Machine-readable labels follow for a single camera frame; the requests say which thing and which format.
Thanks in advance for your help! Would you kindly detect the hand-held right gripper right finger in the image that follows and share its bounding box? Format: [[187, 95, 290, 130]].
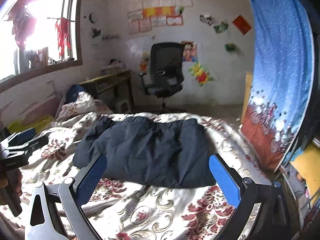
[[209, 154, 292, 240]]

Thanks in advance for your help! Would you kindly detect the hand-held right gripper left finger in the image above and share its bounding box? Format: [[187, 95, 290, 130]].
[[24, 152, 108, 240]]

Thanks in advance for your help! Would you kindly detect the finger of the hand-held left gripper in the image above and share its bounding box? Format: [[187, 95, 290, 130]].
[[16, 127, 37, 142], [25, 135, 50, 154]]

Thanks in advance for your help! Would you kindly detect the dark navy padded jacket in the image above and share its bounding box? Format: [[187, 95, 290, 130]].
[[72, 116, 217, 188]]

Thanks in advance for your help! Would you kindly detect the person's left hand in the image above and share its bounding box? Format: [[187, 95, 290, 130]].
[[10, 169, 23, 199]]

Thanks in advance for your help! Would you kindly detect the yellow cloth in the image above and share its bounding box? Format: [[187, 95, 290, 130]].
[[7, 115, 55, 134]]

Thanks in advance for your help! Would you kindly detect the blue bag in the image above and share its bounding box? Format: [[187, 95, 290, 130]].
[[64, 84, 87, 104]]

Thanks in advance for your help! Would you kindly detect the floral white bed blanket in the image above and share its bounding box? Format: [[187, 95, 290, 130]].
[[0, 91, 278, 240]]

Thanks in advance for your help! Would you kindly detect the small plastic stool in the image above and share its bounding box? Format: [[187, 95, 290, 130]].
[[111, 97, 132, 114]]

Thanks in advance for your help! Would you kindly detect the yellow board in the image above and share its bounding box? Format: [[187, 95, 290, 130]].
[[290, 142, 320, 200]]

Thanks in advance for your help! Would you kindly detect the light wooden cabinet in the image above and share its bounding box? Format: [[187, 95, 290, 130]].
[[240, 71, 254, 125]]

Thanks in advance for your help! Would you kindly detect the wooden desk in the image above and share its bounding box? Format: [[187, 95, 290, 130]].
[[79, 69, 135, 110]]

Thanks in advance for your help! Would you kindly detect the red hanging garment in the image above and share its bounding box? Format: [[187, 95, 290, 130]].
[[55, 17, 72, 58]]

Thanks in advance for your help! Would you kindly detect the pale bundle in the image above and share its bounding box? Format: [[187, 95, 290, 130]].
[[104, 58, 127, 72]]

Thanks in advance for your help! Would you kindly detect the blue printed curtain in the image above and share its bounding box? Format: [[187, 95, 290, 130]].
[[240, 0, 315, 173]]

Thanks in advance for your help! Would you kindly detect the black office chair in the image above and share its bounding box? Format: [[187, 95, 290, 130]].
[[138, 42, 185, 109]]

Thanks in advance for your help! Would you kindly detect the red paper sheet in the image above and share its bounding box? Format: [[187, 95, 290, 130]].
[[232, 14, 252, 35]]

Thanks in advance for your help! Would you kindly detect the window with brown frame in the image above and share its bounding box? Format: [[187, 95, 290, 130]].
[[0, 0, 84, 88]]

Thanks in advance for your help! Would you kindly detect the yellow bear wall poster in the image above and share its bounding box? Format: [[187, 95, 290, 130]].
[[187, 61, 214, 87]]

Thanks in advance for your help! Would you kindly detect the orange cartoon wall poster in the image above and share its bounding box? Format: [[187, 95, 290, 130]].
[[139, 52, 152, 73]]

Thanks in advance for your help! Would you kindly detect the colourful cartoon wall poster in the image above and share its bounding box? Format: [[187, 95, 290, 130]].
[[180, 40, 198, 62]]

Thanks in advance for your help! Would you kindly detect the green wall picture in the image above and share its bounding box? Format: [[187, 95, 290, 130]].
[[213, 21, 229, 34]]

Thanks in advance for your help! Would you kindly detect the small wall photo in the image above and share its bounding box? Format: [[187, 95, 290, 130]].
[[199, 14, 216, 27]]

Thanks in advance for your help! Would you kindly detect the row of wall certificates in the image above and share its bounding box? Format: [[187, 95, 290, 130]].
[[127, 0, 194, 35]]

